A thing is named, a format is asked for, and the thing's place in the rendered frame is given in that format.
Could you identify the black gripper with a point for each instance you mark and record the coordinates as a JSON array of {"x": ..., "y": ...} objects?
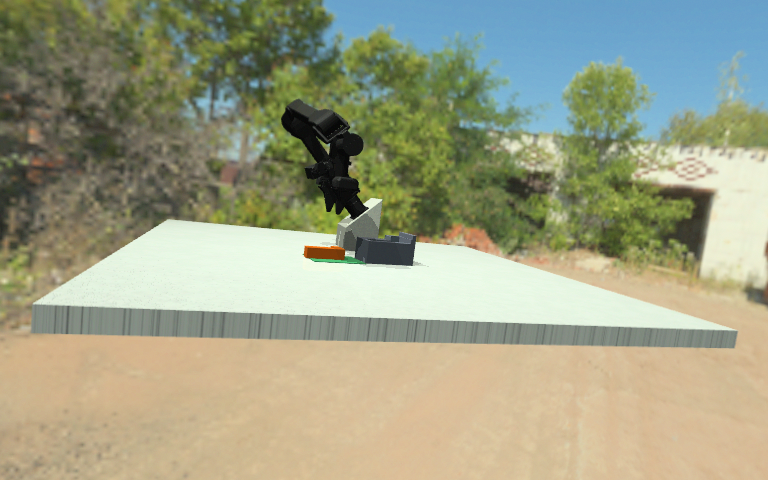
[{"x": 344, "y": 184}]

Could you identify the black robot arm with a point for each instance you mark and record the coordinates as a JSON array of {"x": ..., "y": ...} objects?
[{"x": 307, "y": 123}]

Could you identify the orange l-shaped part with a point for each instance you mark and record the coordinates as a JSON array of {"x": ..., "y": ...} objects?
[{"x": 333, "y": 252}]

